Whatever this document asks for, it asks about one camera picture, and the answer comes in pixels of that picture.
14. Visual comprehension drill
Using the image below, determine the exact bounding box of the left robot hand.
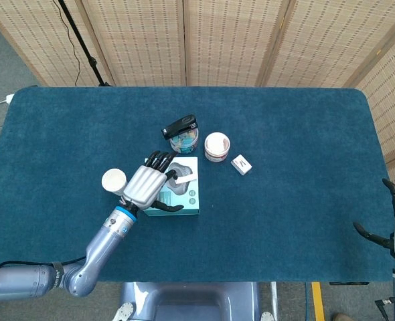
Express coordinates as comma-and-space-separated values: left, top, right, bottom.
123, 150, 185, 213

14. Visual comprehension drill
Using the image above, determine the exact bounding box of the pink paper strip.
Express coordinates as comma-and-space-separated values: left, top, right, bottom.
175, 173, 198, 185

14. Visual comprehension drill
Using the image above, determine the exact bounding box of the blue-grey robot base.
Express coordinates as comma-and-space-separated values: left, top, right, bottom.
112, 282, 279, 321

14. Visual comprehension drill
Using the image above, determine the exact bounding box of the teal speaker product box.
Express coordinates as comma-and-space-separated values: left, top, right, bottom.
141, 156, 200, 217

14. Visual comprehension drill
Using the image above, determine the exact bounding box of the small white staple box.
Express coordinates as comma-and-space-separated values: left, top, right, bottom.
230, 154, 253, 177

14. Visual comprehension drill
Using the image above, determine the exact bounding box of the white printed paper cup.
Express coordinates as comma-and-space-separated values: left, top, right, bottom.
100, 169, 130, 197

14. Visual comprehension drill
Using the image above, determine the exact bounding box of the clear round clip container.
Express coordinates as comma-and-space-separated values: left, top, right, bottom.
168, 128, 201, 155

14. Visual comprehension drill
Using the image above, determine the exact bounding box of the black stapler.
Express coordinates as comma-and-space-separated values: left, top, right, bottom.
161, 114, 198, 140

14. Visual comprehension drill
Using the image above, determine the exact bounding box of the clear rubber band jar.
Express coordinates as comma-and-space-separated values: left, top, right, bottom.
204, 132, 232, 163

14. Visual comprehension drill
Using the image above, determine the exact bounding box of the yellow floor tape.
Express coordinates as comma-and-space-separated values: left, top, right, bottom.
311, 282, 326, 321

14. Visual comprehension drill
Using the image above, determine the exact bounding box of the blue table cloth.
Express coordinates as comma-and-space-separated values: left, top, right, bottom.
0, 86, 395, 284

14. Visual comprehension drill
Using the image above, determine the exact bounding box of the black tripod stand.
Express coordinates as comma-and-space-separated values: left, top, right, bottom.
57, 0, 113, 87

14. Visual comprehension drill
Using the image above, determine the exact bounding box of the bamboo folding screen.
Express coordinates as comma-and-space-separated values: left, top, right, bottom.
0, 0, 395, 208

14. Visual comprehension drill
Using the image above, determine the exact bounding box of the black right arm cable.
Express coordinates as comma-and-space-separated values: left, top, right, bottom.
375, 290, 395, 321

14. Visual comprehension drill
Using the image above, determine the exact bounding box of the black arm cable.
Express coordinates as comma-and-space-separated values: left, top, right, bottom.
375, 290, 395, 321
0, 255, 86, 292

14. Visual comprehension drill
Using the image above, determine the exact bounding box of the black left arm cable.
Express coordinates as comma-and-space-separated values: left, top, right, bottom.
0, 255, 86, 292

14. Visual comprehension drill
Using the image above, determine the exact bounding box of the thin black hanging cable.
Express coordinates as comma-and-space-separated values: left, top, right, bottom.
52, 0, 82, 87

